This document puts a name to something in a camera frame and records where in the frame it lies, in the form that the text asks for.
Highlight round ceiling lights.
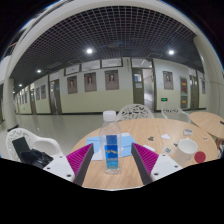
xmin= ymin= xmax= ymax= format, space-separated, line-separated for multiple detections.
xmin=16 ymin=48 xmax=176 ymax=88

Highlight black bag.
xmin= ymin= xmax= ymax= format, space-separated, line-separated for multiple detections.
xmin=11 ymin=136 xmax=54 ymax=169

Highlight clear water bottle blue label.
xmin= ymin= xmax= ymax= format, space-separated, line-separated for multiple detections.
xmin=99 ymin=110 xmax=123 ymax=175

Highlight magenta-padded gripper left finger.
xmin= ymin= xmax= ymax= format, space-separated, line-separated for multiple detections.
xmin=42 ymin=142 xmax=95 ymax=187

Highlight small white sticker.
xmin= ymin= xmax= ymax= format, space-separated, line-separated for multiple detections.
xmin=143 ymin=144 xmax=156 ymax=153

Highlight round wooden table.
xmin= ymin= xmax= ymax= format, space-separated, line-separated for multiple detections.
xmin=189 ymin=111 xmax=224 ymax=141

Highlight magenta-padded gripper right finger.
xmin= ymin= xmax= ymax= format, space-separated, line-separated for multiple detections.
xmin=130 ymin=142 xmax=184 ymax=186

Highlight olive green door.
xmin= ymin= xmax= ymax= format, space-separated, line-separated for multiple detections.
xmin=131 ymin=67 xmax=156 ymax=112

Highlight framed wall portraits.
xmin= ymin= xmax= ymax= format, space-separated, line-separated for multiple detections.
xmin=14 ymin=69 xmax=208 ymax=109

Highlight flat round red coaster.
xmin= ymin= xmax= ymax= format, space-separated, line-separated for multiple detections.
xmin=194 ymin=151 xmax=207 ymax=164

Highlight white cutout-back plastic chair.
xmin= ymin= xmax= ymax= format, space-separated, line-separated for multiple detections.
xmin=115 ymin=103 xmax=155 ymax=123
xmin=161 ymin=105 xmax=192 ymax=124

